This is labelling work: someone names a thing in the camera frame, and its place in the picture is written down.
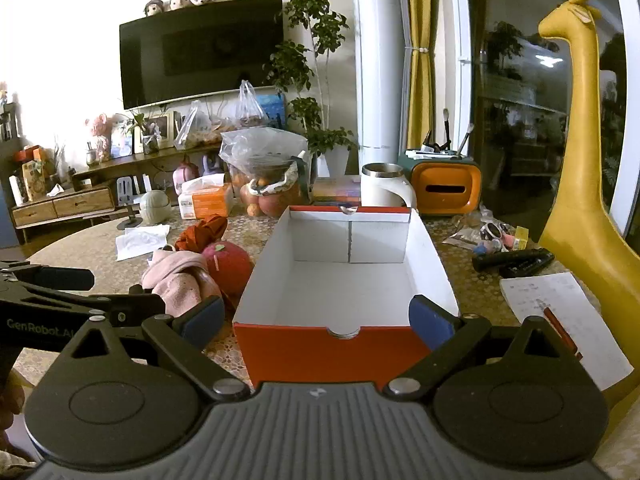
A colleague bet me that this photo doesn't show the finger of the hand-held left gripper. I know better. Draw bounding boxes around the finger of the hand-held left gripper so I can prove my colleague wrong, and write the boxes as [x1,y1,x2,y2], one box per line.
[0,260,96,292]
[110,284,167,328]

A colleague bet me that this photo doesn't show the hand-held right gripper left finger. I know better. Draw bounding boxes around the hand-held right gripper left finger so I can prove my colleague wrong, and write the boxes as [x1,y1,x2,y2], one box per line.
[60,295,251,402]

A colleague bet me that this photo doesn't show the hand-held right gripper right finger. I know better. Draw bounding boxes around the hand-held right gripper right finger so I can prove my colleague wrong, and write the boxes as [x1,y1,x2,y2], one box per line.
[385,295,581,402]

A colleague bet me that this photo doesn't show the pink plush slipper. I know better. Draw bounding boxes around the pink plush slipper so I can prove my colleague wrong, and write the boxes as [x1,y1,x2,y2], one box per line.
[141,247,222,317]

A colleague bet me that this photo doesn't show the pink plush apple toy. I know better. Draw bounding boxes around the pink plush apple toy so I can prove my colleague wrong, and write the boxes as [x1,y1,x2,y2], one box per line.
[201,240,253,297]

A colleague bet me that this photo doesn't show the orange cloth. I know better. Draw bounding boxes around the orange cloth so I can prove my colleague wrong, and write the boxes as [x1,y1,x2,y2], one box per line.
[174,214,229,253]

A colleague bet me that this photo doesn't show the orange and white cardboard box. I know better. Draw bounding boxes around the orange and white cardboard box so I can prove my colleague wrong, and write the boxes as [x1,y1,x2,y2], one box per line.
[232,205,460,390]

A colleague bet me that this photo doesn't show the white paper tissue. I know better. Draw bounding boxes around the white paper tissue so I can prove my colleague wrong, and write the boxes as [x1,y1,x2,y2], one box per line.
[116,225,171,262]

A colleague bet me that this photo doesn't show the wooden television cabinet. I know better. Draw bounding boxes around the wooden television cabinet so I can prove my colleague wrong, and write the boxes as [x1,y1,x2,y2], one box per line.
[10,142,236,243]

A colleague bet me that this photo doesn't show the long black remote control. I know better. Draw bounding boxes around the long black remote control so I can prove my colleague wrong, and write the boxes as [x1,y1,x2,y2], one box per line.
[472,249,546,272]

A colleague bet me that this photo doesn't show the clear plastic packet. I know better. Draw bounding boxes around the clear plastic packet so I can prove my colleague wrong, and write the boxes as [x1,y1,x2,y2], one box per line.
[442,227,483,248]

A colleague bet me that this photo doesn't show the pale round ribbed container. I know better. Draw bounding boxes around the pale round ribbed container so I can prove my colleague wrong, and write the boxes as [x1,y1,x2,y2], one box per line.
[138,190,173,225]

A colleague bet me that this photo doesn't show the white framed sunglasses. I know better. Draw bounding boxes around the white framed sunglasses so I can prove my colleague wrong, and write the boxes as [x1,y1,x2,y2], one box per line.
[480,222,511,243]

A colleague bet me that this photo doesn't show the white phone stand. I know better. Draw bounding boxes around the white phone stand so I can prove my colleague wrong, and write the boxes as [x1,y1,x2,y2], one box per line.
[116,174,152,231]

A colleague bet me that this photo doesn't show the short black remote control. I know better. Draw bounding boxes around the short black remote control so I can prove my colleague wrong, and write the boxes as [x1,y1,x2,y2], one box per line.
[500,252,556,279]

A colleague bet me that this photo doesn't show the orange tissue pack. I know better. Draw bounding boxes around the orange tissue pack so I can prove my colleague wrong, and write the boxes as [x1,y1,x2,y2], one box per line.
[177,174,235,221]

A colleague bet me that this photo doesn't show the red pen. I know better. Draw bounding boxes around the red pen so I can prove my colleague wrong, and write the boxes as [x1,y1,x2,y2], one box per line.
[536,299,583,361]

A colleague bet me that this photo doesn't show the orange and green tissue holder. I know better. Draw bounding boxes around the orange and green tissue holder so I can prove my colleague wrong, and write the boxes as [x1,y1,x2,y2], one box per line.
[397,149,483,217]

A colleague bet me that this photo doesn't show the white mug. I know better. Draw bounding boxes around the white mug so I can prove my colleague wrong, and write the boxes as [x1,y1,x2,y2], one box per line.
[360,162,416,209]

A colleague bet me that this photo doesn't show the pink backpack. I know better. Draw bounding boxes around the pink backpack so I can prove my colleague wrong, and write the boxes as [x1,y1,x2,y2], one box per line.
[172,155,201,196]

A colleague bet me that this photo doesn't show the white handwritten paper sheet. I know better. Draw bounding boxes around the white handwritten paper sheet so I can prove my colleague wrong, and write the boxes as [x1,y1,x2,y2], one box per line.
[500,271,635,392]

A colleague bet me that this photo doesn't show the pink bear toy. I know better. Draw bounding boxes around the pink bear toy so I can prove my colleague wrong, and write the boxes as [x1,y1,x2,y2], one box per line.
[85,112,118,163]

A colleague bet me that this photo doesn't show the clear plastic bag of fruit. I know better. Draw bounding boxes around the clear plastic bag of fruit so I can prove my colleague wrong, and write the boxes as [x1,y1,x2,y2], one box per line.
[220,127,311,220]

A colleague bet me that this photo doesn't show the stack of books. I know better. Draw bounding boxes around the stack of books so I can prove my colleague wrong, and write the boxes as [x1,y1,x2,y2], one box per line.
[311,176,362,207]

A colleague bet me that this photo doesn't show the yellow giraffe figure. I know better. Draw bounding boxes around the yellow giraffe figure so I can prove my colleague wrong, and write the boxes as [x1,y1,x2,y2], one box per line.
[537,0,640,391]

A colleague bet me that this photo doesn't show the blue printed box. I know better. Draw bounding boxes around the blue printed box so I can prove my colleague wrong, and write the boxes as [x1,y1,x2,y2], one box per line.
[255,92,287,131]

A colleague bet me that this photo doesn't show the yellow curtain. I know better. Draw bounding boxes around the yellow curtain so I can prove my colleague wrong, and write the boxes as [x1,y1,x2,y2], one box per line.
[405,0,441,153]

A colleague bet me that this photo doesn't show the white tower air conditioner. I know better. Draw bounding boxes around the white tower air conditioner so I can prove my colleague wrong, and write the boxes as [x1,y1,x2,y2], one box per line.
[352,0,412,163]

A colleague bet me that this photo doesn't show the tall green potted plant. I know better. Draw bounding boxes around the tall green potted plant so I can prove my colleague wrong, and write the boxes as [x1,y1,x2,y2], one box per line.
[262,0,358,177]

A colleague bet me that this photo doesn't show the white photo frame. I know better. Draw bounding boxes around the white photo frame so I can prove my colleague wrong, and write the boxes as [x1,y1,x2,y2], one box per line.
[134,110,176,153]

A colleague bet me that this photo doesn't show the black wall television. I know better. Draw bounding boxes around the black wall television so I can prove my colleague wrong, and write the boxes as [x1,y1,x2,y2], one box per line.
[119,0,284,110]

